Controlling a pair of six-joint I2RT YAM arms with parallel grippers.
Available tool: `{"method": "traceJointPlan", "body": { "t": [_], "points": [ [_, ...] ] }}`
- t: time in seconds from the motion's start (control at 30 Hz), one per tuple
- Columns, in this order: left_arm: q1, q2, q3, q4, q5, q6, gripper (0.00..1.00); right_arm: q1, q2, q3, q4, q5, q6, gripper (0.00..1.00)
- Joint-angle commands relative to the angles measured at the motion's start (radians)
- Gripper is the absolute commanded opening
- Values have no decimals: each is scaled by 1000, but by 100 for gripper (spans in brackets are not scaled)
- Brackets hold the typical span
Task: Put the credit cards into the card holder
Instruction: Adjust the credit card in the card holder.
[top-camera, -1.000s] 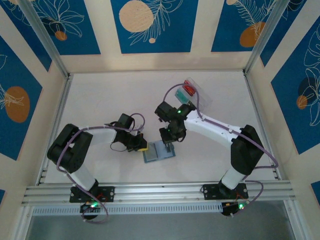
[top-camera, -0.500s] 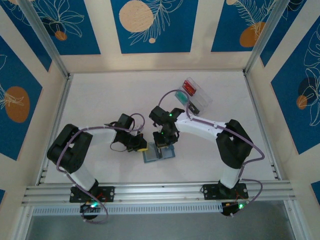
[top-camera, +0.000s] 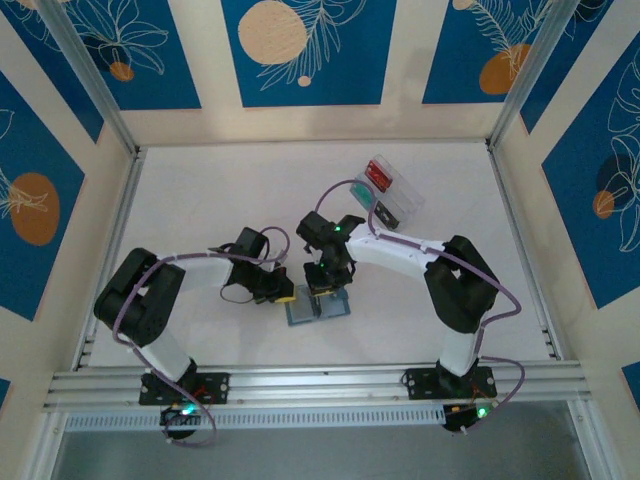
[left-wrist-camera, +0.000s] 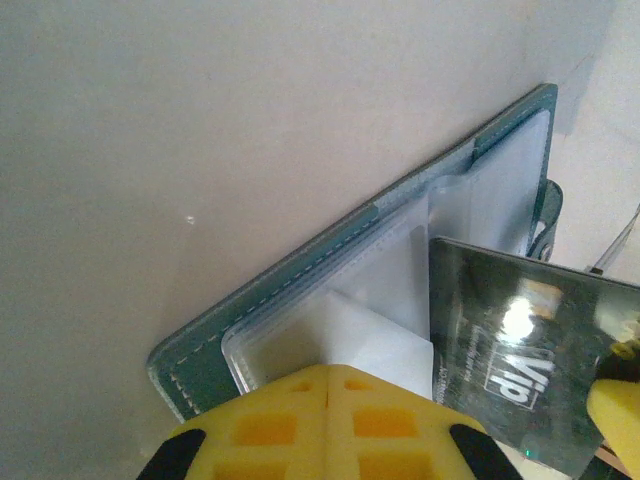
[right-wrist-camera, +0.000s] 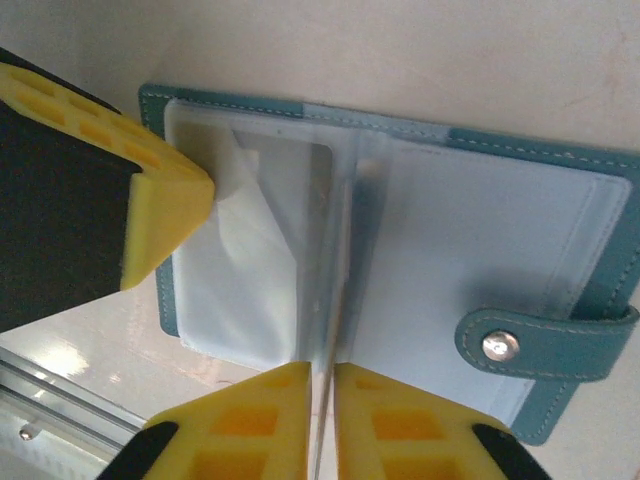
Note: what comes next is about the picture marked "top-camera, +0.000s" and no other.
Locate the blue card holder wallet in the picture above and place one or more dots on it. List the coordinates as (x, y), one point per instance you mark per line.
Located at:
(302, 316)

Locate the black credit card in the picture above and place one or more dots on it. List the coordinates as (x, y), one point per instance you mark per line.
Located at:
(386, 215)

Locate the clear acrylic card stand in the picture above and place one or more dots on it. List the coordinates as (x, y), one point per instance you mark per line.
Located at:
(405, 200)

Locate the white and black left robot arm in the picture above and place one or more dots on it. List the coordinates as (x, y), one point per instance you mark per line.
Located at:
(140, 300)

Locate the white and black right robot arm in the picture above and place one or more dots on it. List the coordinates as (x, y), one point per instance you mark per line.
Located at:
(460, 285)

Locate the teal credit card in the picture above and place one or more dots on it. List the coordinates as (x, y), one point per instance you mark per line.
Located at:
(364, 195)

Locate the red credit card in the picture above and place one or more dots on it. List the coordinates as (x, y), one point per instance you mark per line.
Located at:
(380, 175)

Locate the black controller board green LED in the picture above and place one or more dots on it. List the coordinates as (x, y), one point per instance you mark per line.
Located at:
(175, 416)
(457, 417)

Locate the aluminium mounting rail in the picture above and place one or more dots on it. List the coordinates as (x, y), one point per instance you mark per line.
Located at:
(325, 382)

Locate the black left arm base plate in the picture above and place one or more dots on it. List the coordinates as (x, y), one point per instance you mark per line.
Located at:
(215, 387)

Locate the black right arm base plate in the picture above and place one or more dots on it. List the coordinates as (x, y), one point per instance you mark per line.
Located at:
(425, 382)

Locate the aluminium side rail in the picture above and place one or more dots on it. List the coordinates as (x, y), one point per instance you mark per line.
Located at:
(114, 240)
(522, 250)

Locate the aluminium frame post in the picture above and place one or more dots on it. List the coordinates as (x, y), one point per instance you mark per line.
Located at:
(528, 75)
(92, 75)

